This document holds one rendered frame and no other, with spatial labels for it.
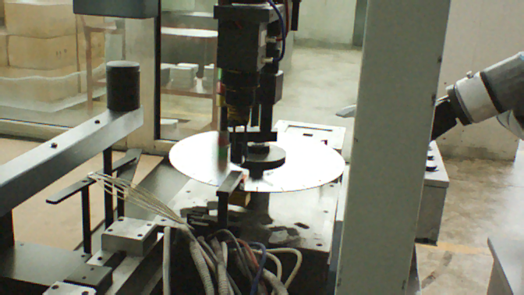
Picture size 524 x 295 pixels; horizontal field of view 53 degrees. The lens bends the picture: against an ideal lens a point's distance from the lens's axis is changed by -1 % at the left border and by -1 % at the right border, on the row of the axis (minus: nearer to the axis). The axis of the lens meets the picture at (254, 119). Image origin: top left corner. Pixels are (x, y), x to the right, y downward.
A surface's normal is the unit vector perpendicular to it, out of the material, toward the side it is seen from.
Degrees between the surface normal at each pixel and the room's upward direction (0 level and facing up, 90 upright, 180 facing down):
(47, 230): 0
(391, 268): 90
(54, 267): 0
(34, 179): 90
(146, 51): 90
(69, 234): 0
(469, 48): 90
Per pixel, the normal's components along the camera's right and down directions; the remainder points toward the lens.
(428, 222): -0.22, 0.26
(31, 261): 0.06, -0.96
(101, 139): 0.97, 0.11
